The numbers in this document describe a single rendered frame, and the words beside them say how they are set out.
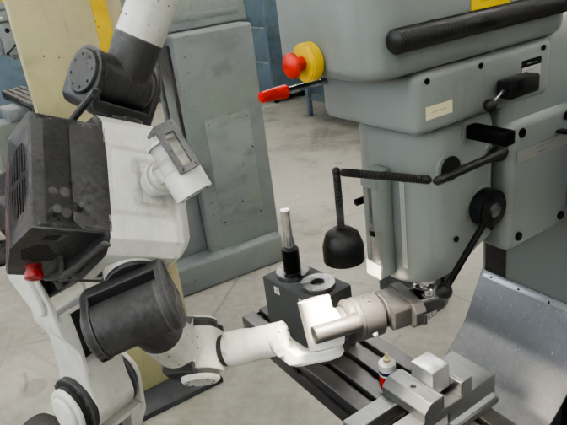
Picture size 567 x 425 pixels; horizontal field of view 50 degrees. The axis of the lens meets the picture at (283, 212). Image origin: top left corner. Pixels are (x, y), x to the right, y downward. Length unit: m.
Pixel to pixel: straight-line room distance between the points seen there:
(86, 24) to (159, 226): 1.64
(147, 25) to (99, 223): 0.37
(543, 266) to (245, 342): 0.74
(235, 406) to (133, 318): 2.04
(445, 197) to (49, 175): 0.65
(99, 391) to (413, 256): 0.78
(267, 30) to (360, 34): 7.47
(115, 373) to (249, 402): 1.56
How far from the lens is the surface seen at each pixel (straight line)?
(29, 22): 2.56
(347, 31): 0.90
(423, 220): 1.09
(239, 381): 3.14
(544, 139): 1.23
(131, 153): 1.09
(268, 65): 8.43
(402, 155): 1.06
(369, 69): 0.90
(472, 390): 1.44
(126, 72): 1.16
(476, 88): 1.05
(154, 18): 1.17
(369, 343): 1.68
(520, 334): 1.63
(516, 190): 1.20
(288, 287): 1.59
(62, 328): 1.39
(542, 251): 1.55
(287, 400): 2.98
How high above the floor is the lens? 1.92
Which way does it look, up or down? 23 degrees down
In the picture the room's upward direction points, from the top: 7 degrees counter-clockwise
